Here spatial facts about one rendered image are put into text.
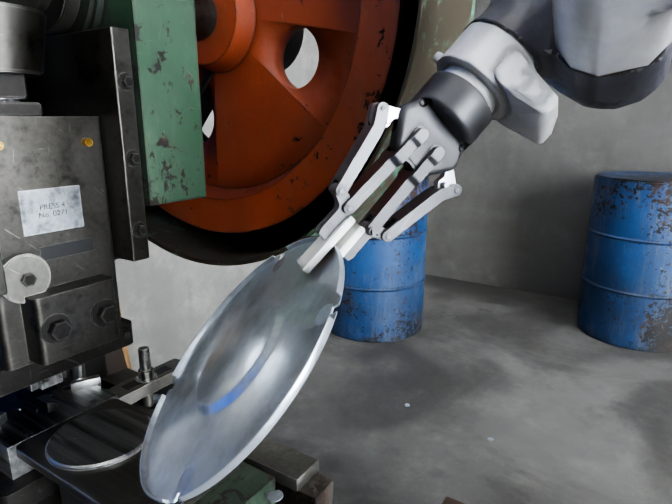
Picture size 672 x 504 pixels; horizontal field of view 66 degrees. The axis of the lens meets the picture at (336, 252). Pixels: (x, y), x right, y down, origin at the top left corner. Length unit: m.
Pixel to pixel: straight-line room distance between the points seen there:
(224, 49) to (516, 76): 0.53
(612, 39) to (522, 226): 3.31
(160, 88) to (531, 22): 0.43
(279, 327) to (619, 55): 0.37
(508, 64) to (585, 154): 3.14
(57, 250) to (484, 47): 0.52
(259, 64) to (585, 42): 0.55
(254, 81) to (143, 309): 1.61
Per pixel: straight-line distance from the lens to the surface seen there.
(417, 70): 0.69
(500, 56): 0.53
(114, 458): 0.69
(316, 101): 0.83
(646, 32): 0.50
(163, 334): 2.48
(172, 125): 0.72
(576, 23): 0.49
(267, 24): 0.90
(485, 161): 3.79
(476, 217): 3.85
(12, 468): 0.79
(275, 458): 0.89
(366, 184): 0.50
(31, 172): 0.67
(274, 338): 0.48
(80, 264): 0.71
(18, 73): 0.73
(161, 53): 0.72
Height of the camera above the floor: 1.17
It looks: 14 degrees down
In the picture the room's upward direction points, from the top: straight up
